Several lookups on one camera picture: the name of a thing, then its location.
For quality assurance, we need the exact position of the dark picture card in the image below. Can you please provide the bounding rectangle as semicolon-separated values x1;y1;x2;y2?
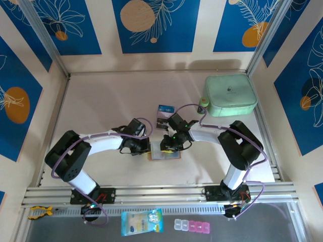
155;118;169;130

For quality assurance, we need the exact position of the blue credit card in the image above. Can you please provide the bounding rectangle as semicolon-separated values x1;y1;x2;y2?
157;105;177;114

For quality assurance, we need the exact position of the green-capped dark bottle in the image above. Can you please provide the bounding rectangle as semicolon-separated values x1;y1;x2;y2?
197;97;209;114

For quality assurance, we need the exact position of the blue wet wipes packet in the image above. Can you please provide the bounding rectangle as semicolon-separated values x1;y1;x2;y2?
121;208;165;237

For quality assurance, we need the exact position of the mint green zip pouch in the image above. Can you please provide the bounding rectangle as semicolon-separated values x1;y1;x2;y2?
203;73;258;118

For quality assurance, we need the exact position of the white and pink pill organizer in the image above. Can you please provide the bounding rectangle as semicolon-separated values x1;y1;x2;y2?
174;218;211;234

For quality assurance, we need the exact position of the black base electronics module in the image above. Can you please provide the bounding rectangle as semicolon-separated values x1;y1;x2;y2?
223;201;250;220
80;203;103;216

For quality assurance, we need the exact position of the grey metal shelf panel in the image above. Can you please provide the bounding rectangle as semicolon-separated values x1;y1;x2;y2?
15;201;310;242

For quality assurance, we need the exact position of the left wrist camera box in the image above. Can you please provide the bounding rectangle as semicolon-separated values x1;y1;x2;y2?
126;118;147;138

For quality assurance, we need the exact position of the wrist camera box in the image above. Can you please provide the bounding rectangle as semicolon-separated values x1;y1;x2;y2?
126;118;147;138
166;113;189;136

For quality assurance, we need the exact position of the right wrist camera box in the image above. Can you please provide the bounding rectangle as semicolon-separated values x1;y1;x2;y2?
166;113;189;136

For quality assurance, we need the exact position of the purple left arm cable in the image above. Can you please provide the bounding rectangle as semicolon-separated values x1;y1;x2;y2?
51;117;154;227

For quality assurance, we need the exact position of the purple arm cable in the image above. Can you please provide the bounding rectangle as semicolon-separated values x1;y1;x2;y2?
51;117;154;227
176;103;267;220

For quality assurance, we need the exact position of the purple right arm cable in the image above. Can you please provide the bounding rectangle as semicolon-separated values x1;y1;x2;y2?
176;103;267;220

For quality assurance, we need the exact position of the aluminium mounting rail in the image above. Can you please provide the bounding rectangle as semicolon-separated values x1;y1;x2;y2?
21;181;300;209

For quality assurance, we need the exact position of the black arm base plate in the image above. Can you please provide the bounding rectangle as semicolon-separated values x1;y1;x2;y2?
204;185;250;202
70;188;117;205

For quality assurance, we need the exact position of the grey slotted cable duct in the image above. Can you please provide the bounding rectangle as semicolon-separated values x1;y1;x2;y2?
27;205;227;219

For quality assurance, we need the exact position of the aluminium frame post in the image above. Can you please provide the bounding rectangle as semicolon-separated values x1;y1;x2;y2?
19;0;71;78
246;0;291;77

